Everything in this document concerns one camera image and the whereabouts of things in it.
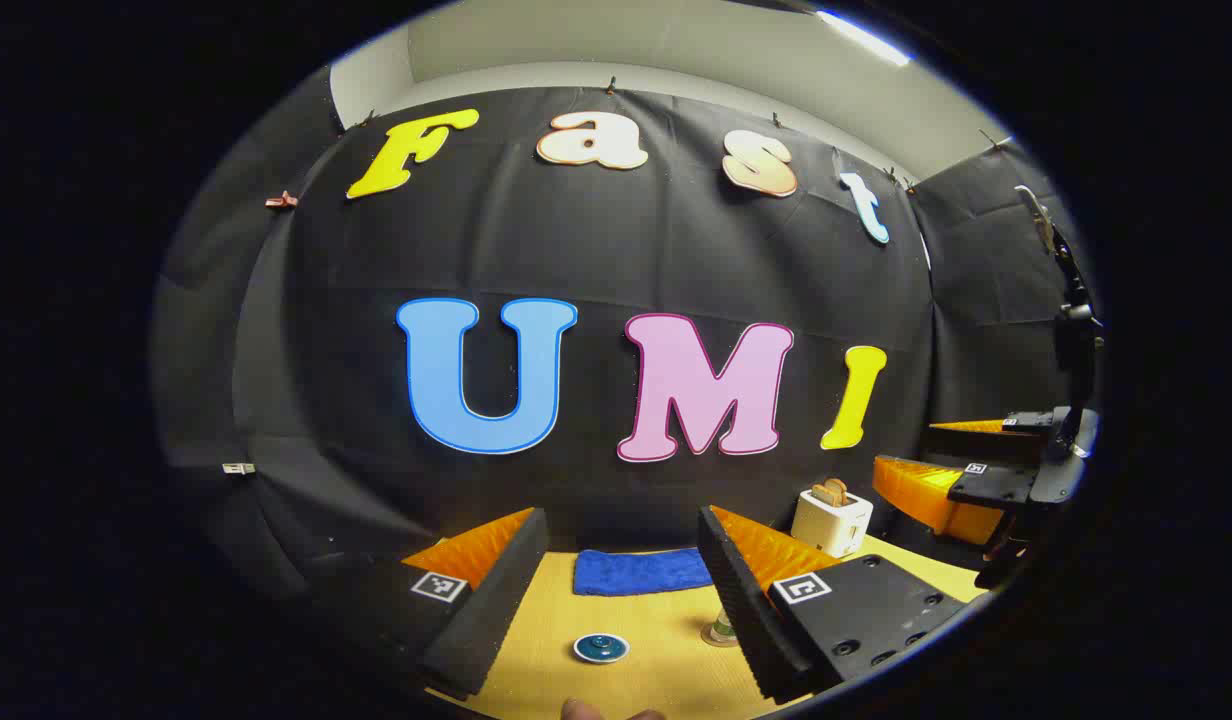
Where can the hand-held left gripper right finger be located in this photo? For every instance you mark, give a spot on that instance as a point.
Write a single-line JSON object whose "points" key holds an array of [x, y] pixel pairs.
{"points": [[741, 600]]}

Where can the dark teal teacup lid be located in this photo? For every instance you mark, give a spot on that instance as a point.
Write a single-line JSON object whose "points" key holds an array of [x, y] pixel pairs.
{"points": [[601, 646]]}

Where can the white teacup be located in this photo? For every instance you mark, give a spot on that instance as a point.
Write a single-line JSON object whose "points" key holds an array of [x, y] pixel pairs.
{"points": [[579, 655]]}

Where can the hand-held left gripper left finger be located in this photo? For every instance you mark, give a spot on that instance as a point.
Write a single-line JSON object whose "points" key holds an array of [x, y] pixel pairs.
{"points": [[486, 600]]}

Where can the blue towel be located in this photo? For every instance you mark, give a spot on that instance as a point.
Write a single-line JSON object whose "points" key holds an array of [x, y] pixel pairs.
{"points": [[641, 572]]}

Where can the round brown coaster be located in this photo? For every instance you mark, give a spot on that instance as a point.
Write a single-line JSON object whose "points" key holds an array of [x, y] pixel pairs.
{"points": [[711, 642]]}

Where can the small red clip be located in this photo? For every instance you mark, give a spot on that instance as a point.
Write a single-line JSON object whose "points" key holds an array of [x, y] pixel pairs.
{"points": [[281, 201]]}

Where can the black backdrop cloth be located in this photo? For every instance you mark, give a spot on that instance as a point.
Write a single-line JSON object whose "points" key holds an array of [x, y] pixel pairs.
{"points": [[596, 250]]}

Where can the toast slice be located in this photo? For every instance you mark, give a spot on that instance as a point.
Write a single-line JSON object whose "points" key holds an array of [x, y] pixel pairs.
{"points": [[842, 492], [824, 494]]}

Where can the clear plastic water bottle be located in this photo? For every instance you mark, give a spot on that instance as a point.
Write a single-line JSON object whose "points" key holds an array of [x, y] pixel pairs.
{"points": [[723, 623]]}

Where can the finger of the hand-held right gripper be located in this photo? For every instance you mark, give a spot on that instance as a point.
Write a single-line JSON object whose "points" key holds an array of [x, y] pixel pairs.
{"points": [[991, 485], [976, 443]]}

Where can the white toaster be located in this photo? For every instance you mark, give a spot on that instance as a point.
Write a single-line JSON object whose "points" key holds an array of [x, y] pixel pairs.
{"points": [[826, 528]]}

